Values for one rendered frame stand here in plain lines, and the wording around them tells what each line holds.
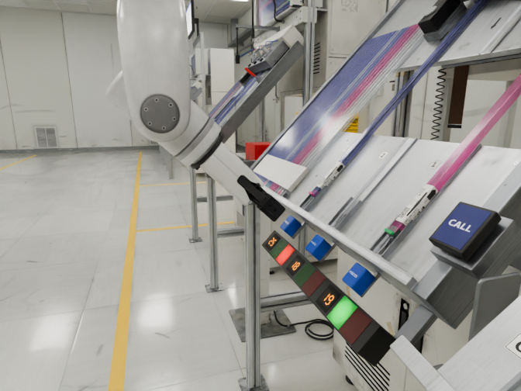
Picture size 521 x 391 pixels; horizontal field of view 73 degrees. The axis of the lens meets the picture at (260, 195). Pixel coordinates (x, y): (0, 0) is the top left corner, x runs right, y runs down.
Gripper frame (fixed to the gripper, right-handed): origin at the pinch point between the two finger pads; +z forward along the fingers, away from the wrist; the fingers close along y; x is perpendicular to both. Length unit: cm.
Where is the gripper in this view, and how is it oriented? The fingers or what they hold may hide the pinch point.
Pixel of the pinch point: (270, 207)
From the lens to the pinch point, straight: 62.2
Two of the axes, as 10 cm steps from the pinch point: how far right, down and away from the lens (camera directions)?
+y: 3.0, 2.2, -9.3
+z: 6.9, 6.2, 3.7
